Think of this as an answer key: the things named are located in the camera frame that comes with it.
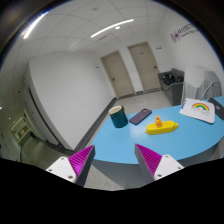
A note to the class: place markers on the grey sofa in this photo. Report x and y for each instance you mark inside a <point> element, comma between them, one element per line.
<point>172,84</point>

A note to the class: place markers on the white covered furniture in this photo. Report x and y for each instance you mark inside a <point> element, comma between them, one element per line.
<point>200,83</point>

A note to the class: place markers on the white rainbow drawing board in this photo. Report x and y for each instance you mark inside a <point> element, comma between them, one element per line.
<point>198,109</point>

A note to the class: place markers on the right beige door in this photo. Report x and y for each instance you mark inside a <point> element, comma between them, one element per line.
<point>146,65</point>

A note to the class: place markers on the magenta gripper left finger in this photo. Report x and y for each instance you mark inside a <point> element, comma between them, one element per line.
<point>74,168</point>

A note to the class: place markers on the orange charger plug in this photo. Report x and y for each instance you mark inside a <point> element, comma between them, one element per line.
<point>158,122</point>

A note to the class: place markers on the purple wall logo sign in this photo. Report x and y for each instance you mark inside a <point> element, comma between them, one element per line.
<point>182,32</point>

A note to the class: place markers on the yellow power strip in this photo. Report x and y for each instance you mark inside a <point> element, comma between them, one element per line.
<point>167,126</point>

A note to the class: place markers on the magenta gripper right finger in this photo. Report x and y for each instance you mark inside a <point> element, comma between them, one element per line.
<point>154,166</point>

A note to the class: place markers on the left beige door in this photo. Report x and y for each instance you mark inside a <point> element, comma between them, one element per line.
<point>118,75</point>

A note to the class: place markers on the purple smartphone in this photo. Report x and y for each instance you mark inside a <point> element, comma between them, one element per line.
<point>139,117</point>

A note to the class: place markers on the beige door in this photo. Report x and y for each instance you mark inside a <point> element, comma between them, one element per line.
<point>146,65</point>
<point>118,75</point>

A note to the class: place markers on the dark teal cylindrical cup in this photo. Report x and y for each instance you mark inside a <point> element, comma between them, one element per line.
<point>118,116</point>

